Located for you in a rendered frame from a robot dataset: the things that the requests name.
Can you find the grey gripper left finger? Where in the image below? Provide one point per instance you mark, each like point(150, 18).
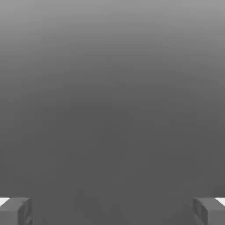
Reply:
point(14, 212)

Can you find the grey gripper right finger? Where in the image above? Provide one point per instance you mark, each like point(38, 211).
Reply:
point(211, 212)

